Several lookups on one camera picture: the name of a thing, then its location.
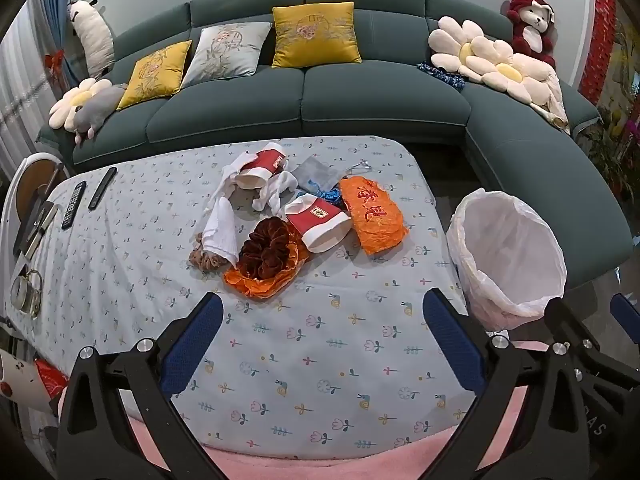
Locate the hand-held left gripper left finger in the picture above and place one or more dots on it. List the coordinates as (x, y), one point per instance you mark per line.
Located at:
(192, 345)

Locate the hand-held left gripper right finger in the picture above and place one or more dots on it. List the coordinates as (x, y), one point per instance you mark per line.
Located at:
(452, 340)

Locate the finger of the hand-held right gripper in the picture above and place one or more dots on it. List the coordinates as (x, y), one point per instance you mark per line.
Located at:
(625, 307)
(567, 322)

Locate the waste bin with white bag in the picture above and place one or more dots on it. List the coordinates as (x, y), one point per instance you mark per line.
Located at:
(505, 240)

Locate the white sock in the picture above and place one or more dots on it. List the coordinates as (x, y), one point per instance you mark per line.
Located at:
(272, 192)
(227, 182)

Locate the small light brown scrunchie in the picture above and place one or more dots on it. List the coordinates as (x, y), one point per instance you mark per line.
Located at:
(202, 260)

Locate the crumpled orange plastic bag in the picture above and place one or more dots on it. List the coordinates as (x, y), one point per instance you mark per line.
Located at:
(260, 287)

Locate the floral print tablecloth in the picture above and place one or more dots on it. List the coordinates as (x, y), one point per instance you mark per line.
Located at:
(300, 320)

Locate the white folded towel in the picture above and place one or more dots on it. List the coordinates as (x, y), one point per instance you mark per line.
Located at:
(222, 232)

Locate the dark brown ruffled scrunchie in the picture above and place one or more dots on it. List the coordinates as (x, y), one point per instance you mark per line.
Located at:
(265, 250)

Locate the red orange packet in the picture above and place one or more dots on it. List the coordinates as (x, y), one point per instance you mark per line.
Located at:
(50, 377)

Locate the orange bag with red print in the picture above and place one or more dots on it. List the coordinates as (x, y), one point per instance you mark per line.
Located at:
(372, 215)

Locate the potted flowering plants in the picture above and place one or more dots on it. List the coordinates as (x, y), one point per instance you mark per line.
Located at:
(615, 155)

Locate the round alarm clock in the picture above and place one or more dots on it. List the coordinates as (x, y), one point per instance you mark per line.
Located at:
(22, 292)

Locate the red and white paper cup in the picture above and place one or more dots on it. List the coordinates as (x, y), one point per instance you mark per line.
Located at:
(262, 162)
(320, 220)

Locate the black remote control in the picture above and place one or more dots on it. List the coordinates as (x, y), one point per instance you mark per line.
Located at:
(102, 188)
(74, 205)

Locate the white spotted round container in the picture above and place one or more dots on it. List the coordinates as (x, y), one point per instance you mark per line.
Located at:
(12, 375)

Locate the blue crumpled wrapper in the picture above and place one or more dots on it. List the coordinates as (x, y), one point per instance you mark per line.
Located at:
(327, 195)

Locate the metal clip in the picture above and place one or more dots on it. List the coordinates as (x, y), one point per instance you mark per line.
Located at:
(364, 164)

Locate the dark notebook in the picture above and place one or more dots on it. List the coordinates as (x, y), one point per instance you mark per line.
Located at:
(35, 225)

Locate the grey fabric pouch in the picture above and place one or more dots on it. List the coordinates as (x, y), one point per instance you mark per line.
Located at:
(315, 172)

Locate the beige blanket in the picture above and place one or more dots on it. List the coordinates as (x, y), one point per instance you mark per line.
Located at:
(555, 105)

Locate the white round stool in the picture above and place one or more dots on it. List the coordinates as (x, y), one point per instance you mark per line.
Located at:
(35, 175)

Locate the cream flower cushion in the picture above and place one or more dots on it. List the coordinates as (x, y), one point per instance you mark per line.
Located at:
(467, 50)
(520, 77)
(72, 102)

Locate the grey plush animal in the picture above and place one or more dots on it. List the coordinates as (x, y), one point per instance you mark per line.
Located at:
(97, 107)

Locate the teal green sectional sofa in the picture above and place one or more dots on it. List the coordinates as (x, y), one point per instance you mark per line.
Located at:
(380, 90)

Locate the blue patterned cloth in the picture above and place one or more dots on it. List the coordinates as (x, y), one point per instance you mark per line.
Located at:
(445, 76)

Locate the small yellow embroidered pillow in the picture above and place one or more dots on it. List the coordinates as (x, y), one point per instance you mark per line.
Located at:
(155, 75)

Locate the red and white plush bear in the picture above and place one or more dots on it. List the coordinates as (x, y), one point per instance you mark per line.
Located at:
(530, 35)

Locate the grey embroidered pillow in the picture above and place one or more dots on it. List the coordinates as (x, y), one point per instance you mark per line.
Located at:
(225, 55)

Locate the white sheer curtain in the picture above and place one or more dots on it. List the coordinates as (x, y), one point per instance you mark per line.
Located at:
(20, 105)

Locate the red curtain tie ribbon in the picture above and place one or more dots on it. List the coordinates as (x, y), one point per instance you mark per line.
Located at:
(54, 62)

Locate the white panda plush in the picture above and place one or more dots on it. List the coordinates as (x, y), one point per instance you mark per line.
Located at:
(92, 35)

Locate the large yellow embroidered pillow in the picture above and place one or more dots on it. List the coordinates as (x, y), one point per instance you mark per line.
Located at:
(315, 35)

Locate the blue curtain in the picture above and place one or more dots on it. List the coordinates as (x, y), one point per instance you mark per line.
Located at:
(50, 25)

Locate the red patterned wall hanging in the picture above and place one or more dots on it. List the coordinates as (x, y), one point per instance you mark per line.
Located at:
(600, 35)

